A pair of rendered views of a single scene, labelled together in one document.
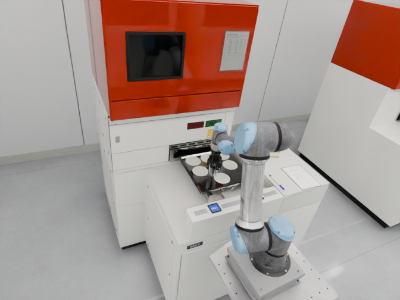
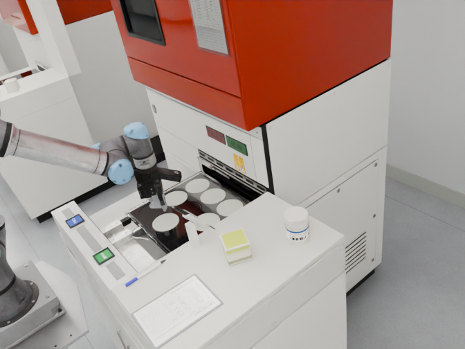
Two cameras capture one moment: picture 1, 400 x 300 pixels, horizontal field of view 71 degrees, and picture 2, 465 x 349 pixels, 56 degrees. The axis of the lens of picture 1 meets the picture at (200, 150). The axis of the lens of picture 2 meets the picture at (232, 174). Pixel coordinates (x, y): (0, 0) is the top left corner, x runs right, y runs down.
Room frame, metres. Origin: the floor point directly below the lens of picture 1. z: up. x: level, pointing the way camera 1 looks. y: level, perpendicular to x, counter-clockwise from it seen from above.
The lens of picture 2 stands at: (1.51, -1.43, 1.88)
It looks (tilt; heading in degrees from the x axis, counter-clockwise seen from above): 33 degrees down; 86
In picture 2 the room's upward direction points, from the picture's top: 11 degrees counter-clockwise
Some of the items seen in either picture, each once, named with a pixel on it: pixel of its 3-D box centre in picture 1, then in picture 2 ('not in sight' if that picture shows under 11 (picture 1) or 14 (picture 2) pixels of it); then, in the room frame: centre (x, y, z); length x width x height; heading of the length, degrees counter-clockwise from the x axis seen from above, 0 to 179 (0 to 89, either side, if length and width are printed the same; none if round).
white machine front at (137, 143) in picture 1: (175, 137); (203, 141); (1.53, 0.16, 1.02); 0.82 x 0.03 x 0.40; 119
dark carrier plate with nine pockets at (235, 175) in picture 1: (215, 168); (189, 210); (1.42, -0.11, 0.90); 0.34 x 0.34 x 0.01; 29
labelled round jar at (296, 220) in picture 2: not in sight; (297, 226); (1.74, -0.46, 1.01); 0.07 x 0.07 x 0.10
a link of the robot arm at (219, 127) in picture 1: (219, 134); (138, 140); (1.31, -0.10, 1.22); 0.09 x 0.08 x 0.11; 16
